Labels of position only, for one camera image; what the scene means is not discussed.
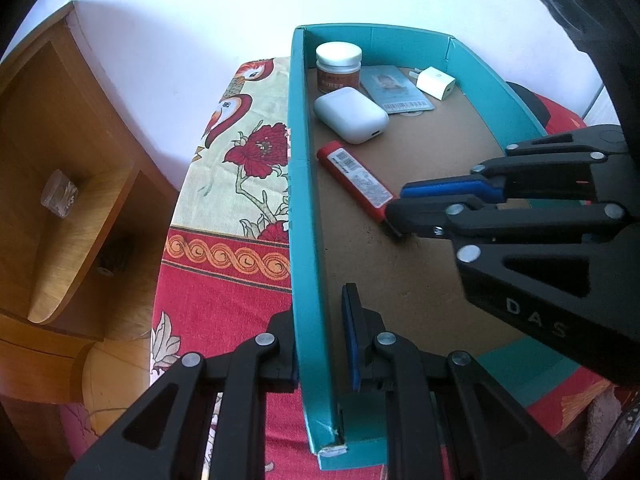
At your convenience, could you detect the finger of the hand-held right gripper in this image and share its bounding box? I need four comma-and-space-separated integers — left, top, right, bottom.
385, 194, 640, 388
400, 125, 626, 203

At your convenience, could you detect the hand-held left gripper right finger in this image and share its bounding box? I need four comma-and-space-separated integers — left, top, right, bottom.
341, 282, 586, 480

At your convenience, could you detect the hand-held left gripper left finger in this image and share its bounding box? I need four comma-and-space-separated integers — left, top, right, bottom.
65, 307, 299, 480

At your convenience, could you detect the red lighter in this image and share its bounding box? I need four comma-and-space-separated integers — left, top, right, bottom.
316, 141, 401, 233

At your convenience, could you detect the white charger plug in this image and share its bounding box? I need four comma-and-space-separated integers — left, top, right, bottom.
411, 66, 457, 101

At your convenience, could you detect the photo id card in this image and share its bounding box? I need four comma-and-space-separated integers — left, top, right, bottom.
360, 65, 435, 115

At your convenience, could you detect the black device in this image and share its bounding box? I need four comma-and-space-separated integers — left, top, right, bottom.
505, 80, 559, 136

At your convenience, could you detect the white earbuds case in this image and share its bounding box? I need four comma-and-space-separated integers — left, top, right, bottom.
314, 86, 390, 145

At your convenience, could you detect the teal cardboard box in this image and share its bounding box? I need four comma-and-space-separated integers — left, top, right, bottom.
287, 22, 583, 471

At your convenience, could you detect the red floral printed tablecloth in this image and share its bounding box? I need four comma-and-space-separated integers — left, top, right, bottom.
55, 57, 640, 480

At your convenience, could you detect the white furniture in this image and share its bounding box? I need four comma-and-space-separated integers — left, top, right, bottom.
582, 85, 623, 128

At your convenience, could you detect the white-lidded brown jar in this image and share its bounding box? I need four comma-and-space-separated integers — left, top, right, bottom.
316, 42, 362, 95

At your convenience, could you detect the pink towel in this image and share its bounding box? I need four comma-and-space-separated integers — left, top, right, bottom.
585, 390, 626, 461

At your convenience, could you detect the clear plastic container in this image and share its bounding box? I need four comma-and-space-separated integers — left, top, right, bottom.
40, 169, 81, 218

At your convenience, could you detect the wooden corner shelf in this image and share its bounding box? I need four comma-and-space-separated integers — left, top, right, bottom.
0, 2, 181, 433

